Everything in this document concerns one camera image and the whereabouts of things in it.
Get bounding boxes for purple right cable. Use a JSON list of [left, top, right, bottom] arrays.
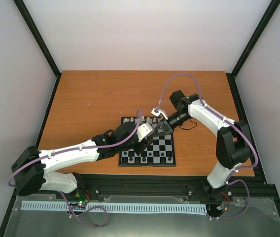
[[157, 73, 258, 220]]

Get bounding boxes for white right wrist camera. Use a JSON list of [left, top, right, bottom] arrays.
[[151, 107, 168, 120]]

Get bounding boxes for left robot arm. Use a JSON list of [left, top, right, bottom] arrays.
[[7, 122, 154, 199]]

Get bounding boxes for black bishop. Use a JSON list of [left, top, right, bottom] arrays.
[[166, 151, 172, 157]]

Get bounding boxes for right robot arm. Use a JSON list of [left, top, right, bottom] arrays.
[[151, 90, 254, 190]]

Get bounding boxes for black and white chessboard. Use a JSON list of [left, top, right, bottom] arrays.
[[118, 117, 176, 167]]

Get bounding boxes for black aluminium frame rail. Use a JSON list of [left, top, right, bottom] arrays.
[[14, 174, 278, 205]]

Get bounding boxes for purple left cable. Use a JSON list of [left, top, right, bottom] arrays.
[[6, 109, 143, 188]]

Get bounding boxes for white slotted cable duct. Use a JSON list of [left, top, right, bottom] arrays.
[[20, 200, 207, 215]]

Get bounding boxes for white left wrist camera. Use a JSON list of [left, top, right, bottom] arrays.
[[137, 123, 153, 142]]

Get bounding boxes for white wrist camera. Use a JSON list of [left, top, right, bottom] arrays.
[[137, 123, 153, 142], [151, 107, 168, 120]]

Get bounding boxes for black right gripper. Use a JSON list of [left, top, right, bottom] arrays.
[[151, 111, 191, 137]]

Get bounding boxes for purple cable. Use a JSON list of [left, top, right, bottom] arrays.
[[157, 73, 258, 220], [6, 109, 143, 188]]

